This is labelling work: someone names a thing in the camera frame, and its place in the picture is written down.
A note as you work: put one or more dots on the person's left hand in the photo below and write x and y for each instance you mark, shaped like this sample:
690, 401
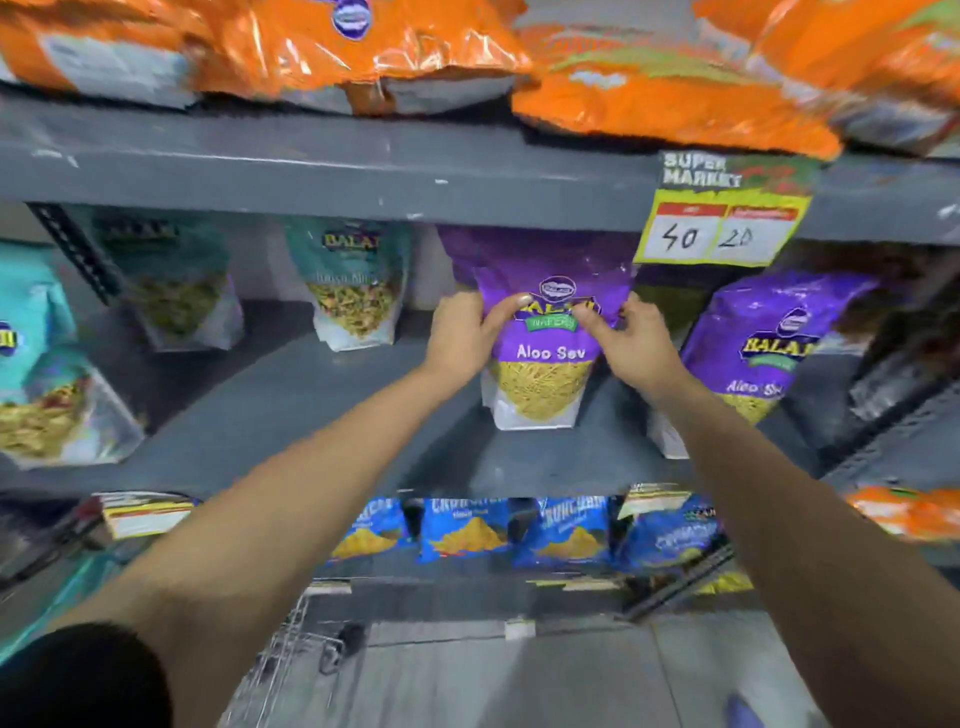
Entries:
457, 337

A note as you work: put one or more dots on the teal snack packet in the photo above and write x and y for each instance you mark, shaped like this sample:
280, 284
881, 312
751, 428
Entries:
356, 285
26, 307
176, 285
60, 420

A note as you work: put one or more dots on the yellow price tag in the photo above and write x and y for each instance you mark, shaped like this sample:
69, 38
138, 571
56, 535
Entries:
720, 221

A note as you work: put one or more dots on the person's right forearm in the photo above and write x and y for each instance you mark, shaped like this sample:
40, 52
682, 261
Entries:
787, 540

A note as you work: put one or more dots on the grey metal shelf board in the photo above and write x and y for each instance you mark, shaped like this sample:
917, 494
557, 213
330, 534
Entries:
300, 165
285, 420

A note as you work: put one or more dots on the white yellow shelf label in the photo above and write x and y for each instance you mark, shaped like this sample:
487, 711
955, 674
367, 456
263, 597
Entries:
651, 499
146, 515

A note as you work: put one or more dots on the purple snack packet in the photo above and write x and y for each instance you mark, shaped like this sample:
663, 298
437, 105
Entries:
551, 262
765, 330

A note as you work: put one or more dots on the blue snack packet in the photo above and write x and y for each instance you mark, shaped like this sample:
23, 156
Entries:
465, 529
371, 529
566, 532
664, 536

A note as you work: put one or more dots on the black shelf bracket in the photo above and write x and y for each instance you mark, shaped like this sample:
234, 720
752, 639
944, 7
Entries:
75, 251

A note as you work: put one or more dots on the person's right thumb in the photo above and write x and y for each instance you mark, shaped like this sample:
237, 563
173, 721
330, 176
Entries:
594, 322

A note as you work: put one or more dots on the person's right hand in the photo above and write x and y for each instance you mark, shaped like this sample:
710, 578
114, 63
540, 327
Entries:
645, 352

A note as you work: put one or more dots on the person's left thumb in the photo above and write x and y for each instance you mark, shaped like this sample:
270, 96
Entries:
508, 310

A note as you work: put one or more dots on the small orange snack packet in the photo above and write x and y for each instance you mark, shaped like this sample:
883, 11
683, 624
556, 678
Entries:
907, 511

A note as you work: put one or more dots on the person's left forearm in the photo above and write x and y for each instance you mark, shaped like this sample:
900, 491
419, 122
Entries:
300, 495

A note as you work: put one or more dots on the black sleeve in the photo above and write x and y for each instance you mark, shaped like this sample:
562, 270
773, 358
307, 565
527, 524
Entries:
82, 682

